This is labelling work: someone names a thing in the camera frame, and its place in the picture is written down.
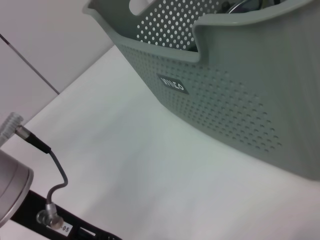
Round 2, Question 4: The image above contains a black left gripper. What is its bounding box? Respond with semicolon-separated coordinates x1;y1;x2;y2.
9;189;124;240

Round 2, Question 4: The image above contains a glass teacup with black sleeve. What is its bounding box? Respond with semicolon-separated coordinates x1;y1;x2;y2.
224;0;263;13

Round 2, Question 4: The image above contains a grey-green perforated storage bin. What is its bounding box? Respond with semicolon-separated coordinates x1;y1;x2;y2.
83;0;320;183

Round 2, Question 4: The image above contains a left gripper silver fitting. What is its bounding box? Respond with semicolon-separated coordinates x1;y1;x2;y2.
36;202;65;230

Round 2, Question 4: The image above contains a left arm grey cable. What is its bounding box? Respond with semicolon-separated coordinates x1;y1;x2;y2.
15;124;69;205

